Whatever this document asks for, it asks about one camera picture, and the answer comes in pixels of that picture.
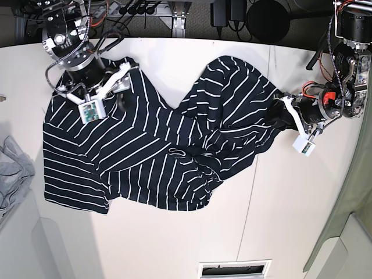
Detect grey cloth pile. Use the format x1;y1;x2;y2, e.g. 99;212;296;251
1;136;35;220

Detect white power strip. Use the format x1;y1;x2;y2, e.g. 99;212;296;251
91;1;169;19

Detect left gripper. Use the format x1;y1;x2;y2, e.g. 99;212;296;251
266;83;342;134

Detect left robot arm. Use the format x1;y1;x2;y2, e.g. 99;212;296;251
266;1;371;137

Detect aluminium frame post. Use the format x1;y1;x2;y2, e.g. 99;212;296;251
158;1;193;38

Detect navy white striped t-shirt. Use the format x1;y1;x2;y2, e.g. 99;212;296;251
43;56;280;214

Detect black power bricks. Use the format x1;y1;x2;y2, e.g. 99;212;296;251
210;0;248;39

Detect green grey bin edge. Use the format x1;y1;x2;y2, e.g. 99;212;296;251
303;113;371;272

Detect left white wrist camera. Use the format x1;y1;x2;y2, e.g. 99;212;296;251
292;135;316;157

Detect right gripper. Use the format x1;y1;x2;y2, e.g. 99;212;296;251
59;58;139;112

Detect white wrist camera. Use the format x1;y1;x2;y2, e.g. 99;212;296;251
78;99;106;124
292;135;316;157

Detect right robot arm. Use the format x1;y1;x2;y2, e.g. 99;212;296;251
37;1;139;111

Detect round black base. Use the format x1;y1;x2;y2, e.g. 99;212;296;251
247;0;290;43

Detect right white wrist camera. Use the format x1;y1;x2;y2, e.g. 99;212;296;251
78;99;106;124

